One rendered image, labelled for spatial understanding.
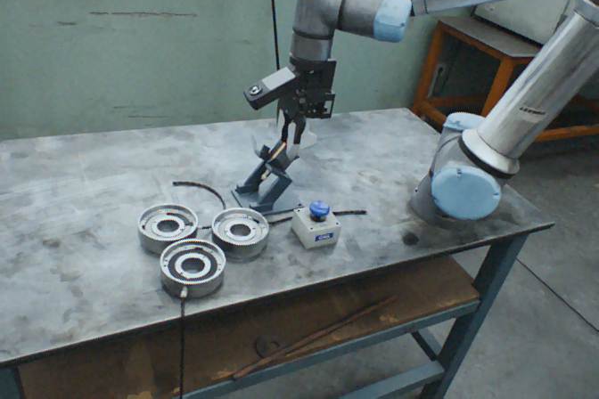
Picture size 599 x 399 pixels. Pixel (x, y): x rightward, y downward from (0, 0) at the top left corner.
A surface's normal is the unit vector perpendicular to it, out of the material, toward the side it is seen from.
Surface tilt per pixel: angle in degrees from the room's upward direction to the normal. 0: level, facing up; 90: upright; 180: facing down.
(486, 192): 97
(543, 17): 89
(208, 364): 0
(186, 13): 90
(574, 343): 0
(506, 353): 0
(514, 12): 90
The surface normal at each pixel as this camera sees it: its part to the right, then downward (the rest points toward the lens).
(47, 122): 0.43, 0.54
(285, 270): 0.15, -0.83
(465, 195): -0.35, 0.57
